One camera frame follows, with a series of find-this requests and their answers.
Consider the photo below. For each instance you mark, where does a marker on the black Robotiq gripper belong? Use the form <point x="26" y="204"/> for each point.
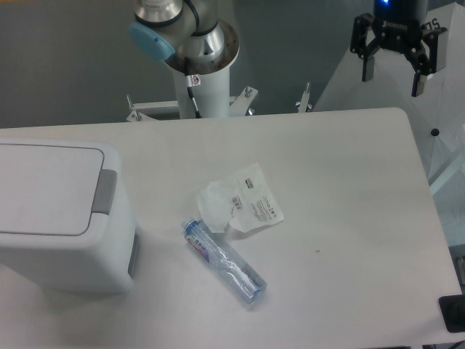
<point x="398" y="26"/>

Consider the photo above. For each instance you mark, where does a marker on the white trash can grey latch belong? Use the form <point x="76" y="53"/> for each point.
<point x="67" y="222"/>

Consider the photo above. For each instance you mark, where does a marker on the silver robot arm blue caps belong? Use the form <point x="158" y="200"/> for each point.
<point x="161" y="27"/>

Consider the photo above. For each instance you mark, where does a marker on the white Superior umbrella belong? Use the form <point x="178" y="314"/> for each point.
<point x="436" y="116"/>

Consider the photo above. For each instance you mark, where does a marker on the crumpled white plastic wrapper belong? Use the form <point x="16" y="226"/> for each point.
<point x="242" y="201"/>

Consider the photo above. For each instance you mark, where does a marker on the black device at table edge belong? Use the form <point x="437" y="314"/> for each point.
<point x="452" y="310"/>

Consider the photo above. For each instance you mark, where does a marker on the clear plastic water bottle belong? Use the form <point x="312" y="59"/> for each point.
<point x="228" y="265"/>

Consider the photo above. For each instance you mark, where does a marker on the white metal base frame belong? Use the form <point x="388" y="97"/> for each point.
<point x="196" y="101"/>

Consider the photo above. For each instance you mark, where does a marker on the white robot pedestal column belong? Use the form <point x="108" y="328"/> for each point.
<point x="203" y="83"/>

